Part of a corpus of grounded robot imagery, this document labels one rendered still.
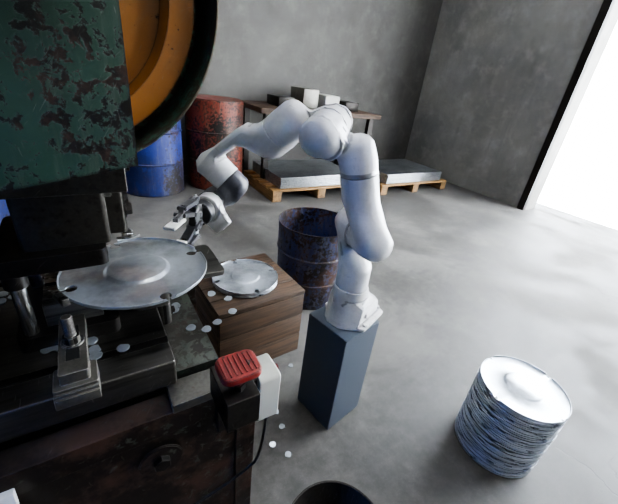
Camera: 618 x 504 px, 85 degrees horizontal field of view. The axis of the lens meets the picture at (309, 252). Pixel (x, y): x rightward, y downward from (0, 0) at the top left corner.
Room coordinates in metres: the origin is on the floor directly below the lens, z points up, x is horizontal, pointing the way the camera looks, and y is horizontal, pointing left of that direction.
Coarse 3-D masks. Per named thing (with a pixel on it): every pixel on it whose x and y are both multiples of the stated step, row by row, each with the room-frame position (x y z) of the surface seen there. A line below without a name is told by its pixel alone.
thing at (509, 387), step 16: (480, 368) 0.96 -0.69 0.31; (496, 368) 0.97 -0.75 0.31; (512, 368) 0.98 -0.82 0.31; (528, 368) 0.99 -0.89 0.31; (496, 384) 0.89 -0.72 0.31; (512, 384) 0.89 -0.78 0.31; (528, 384) 0.90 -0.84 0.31; (544, 384) 0.92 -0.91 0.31; (512, 400) 0.83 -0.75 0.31; (528, 400) 0.83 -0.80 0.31; (544, 400) 0.85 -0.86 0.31; (560, 400) 0.85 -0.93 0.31; (528, 416) 0.77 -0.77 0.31; (544, 416) 0.78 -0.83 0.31
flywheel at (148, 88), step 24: (120, 0) 0.96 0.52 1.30; (144, 0) 0.99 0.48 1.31; (168, 0) 0.99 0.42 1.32; (192, 0) 1.02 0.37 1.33; (144, 24) 0.99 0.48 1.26; (168, 24) 0.99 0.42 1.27; (192, 24) 1.02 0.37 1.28; (144, 48) 0.98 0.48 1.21; (168, 48) 0.99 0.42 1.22; (144, 72) 0.97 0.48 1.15; (168, 72) 0.98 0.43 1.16; (144, 96) 0.95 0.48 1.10
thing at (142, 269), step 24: (120, 240) 0.73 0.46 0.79; (144, 240) 0.75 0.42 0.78; (168, 240) 0.76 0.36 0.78; (120, 264) 0.62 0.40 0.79; (144, 264) 0.63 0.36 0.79; (168, 264) 0.65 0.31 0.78; (192, 264) 0.67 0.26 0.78; (96, 288) 0.53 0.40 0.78; (120, 288) 0.54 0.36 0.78; (144, 288) 0.55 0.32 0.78; (168, 288) 0.56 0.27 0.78
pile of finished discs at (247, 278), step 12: (228, 264) 1.36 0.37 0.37; (240, 264) 1.38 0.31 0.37; (252, 264) 1.39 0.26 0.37; (264, 264) 1.41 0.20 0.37; (216, 276) 1.25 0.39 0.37; (228, 276) 1.26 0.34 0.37; (240, 276) 1.27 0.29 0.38; (252, 276) 1.28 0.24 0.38; (264, 276) 1.30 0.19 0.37; (276, 276) 1.31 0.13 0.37; (216, 288) 1.18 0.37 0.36; (228, 288) 1.17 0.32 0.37; (240, 288) 1.18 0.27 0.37; (252, 288) 1.20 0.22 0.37; (264, 288) 1.21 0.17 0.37
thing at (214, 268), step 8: (200, 248) 0.75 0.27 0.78; (208, 248) 0.76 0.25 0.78; (208, 256) 0.72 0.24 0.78; (208, 264) 0.68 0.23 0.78; (216, 264) 0.68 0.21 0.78; (208, 272) 0.64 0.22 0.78; (216, 272) 0.65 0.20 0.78; (160, 296) 0.60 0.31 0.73; (168, 296) 0.61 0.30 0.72; (160, 304) 0.60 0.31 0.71; (168, 304) 0.61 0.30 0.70; (160, 312) 0.60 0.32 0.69; (168, 312) 0.61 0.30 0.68; (168, 320) 0.61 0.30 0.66
